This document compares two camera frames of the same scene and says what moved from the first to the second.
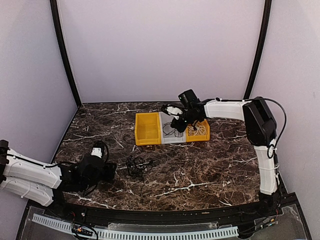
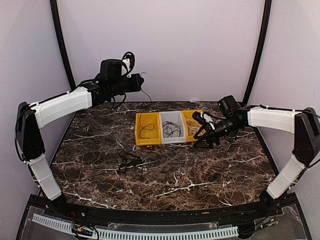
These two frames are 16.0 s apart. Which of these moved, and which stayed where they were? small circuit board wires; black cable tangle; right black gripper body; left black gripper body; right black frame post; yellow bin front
Moved: right black gripper body; black cable tangle; left black gripper body
Stayed: small circuit board wires; right black frame post; yellow bin front
